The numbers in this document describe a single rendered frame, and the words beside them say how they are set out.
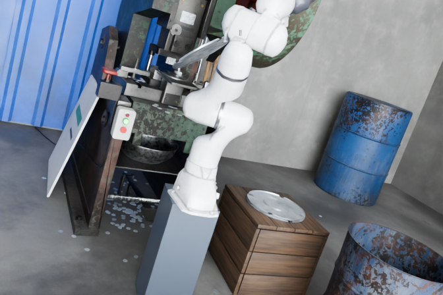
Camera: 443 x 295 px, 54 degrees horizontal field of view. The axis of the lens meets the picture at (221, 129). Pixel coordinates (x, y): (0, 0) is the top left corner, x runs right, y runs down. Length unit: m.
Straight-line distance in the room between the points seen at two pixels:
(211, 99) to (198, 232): 0.49
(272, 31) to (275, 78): 2.54
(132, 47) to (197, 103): 0.95
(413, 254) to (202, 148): 1.04
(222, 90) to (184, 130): 0.73
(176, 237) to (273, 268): 0.59
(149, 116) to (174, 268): 0.72
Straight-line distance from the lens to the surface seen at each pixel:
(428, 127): 5.11
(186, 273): 1.71
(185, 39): 2.14
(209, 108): 1.48
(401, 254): 2.10
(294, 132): 4.20
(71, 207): 2.30
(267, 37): 1.37
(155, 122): 2.06
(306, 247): 2.07
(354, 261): 1.76
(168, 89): 2.10
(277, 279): 2.09
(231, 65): 1.37
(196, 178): 1.55
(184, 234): 1.62
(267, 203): 2.10
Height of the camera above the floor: 1.07
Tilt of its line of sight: 12 degrees down
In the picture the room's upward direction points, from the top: 18 degrees clockwise
